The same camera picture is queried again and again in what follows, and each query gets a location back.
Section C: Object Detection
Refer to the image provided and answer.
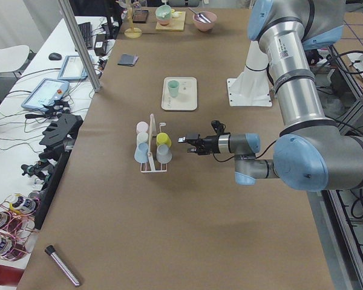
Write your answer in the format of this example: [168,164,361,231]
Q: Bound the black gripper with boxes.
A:
[178,133,220,155]

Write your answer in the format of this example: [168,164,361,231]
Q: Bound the wooden cutting board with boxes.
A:
[155,11,186,32]

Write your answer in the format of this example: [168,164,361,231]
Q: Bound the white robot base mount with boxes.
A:
[227,40,272,107]

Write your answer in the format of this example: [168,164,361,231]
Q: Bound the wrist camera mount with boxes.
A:
[211,120,230,137]

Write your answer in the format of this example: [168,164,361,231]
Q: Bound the blue teach pendant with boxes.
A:
[21,78,70,111]
[57,55,88,82]

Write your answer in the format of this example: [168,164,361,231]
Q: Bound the cream white cup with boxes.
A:
[136,132,149,145]

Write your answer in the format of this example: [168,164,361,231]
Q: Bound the black plastic holder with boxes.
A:
[34,114,83,230]

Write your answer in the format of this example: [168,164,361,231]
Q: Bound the black framed glass tray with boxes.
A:
[132,10,149,24]

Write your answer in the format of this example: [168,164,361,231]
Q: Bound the white office chair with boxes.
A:
[0,45,30,73]

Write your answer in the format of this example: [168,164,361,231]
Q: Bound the stacked green bowls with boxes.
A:
[155,5,172,26]

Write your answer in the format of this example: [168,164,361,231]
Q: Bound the green cup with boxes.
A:
[168,80,179,97]

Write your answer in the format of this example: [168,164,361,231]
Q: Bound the yellow cup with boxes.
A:
[156,132,172,148]

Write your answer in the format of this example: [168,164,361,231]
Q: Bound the aluminium frame post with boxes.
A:
[57,0,101,92]

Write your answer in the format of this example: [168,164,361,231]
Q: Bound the black keyboard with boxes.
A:
[78,22,93,50]

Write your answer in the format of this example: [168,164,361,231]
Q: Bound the wooden mug tree stand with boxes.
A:
[116,0,142,39]

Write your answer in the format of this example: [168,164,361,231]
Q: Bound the blue teach pendant far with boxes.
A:
[57,55,88,82]

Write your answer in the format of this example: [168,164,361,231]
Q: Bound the pink cup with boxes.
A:
[136,121,149,134]

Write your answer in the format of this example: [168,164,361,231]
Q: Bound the metal tube black cap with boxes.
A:
[45,245,81,287]

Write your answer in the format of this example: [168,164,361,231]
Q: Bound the pink ice bowl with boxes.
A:
[193,11,217,31]

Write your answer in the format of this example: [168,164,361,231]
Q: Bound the wooden rack handle rod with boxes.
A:
[148,113,155,158]

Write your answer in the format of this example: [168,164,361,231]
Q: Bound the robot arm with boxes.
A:
[179,1,363,192]

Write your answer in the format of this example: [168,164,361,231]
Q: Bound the white wire cup rack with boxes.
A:
[140,120,168,173]

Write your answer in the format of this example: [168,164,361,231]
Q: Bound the blue teach pendant near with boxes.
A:
[21,78,70,111]

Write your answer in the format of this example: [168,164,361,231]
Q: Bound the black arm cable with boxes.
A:
[213,138,279,163]

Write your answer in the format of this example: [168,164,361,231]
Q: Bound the black computer mouse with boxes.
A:
[48,53,62,61]

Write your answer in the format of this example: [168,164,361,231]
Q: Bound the grey cup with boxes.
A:
[156,144,172,164]

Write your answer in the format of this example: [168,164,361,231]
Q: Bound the metal ice scoop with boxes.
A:
[188,7,211,23]

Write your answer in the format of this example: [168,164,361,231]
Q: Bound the light blue cup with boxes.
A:
[134,143,149,164]

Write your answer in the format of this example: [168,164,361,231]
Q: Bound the folded grey cloth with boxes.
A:
[117,54,139,66]

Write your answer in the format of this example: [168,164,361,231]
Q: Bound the white rabbit tray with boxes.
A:
[161,77,198,111]

